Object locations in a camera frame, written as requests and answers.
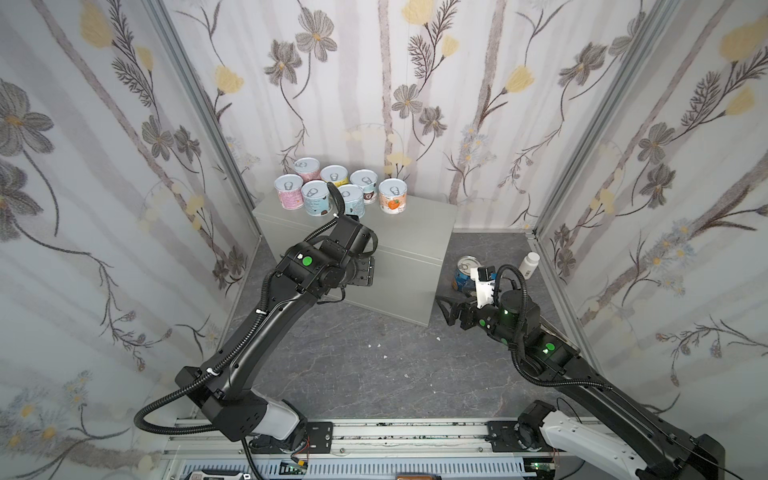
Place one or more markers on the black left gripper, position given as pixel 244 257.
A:
pixel 364 270

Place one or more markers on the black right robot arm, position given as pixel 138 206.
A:
pixel 636 442

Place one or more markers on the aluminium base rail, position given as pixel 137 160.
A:
pixel 443 448

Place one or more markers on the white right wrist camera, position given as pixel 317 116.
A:
pixel 484 283

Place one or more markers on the yellow can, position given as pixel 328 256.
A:
pixel 335 174

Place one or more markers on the pink can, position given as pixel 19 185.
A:
pixel 288 187
pixel 308 168

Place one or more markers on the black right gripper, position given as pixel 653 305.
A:
pixel 459 315

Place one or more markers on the teal can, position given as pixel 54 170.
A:
pixel 316 198

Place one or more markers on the orange can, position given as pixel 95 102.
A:
pixel 392 196

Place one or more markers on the light blue can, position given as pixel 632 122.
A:
pixel 367 180

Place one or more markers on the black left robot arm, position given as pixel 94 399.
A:
pixel 336 255

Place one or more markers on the white plastic bottle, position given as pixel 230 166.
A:
pixel 529 264

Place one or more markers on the grey metal cabinet counter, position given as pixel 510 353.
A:
pixel 411 250

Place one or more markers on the blue can silver lid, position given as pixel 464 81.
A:
pixel 462 280

